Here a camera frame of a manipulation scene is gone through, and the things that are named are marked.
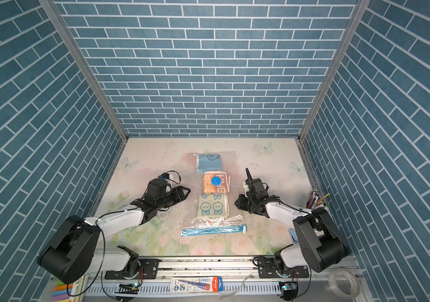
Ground red blue toothpaste box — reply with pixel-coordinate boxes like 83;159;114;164
169;276;224;293

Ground clear vacuum bag blue zip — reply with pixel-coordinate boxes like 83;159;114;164
181;150;247;237

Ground coloured marker pack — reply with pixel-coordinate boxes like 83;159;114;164
49;281;84;302

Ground cup of tools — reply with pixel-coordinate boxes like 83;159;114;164
305;187;331;210

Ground aluminium corner post right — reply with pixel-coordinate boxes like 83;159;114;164
298;0;371;143

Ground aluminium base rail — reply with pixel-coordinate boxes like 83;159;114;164
39;255;371;302

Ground orange white patterned towel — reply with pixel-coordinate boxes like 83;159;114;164
203;171;230;194

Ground beige towel blue bunny print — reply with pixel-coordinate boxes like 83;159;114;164
197;194;228;218

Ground blue vacuum bag valve cap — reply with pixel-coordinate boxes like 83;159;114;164
211;176;222;186

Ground aluminium corner post left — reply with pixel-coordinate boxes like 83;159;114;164
39;0;129;143

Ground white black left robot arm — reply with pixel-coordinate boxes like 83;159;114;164
37;178;191;284

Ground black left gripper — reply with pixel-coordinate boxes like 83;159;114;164
155;185;192;211

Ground clear tape roll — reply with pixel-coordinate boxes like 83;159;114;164
328;269;361;299

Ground small blue cloth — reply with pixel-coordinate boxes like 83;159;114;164
289;229;299;244

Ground light blue towel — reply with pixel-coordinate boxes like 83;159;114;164
196;154;222;174

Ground aluminium corner post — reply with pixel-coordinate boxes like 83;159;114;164
39;0;129;143
298;0;371;143

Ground clear plastic wrapper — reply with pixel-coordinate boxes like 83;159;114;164
219;274;255;300

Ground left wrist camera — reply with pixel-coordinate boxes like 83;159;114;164
158;172;172;182

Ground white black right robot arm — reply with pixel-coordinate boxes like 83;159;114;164
235;169;350;276

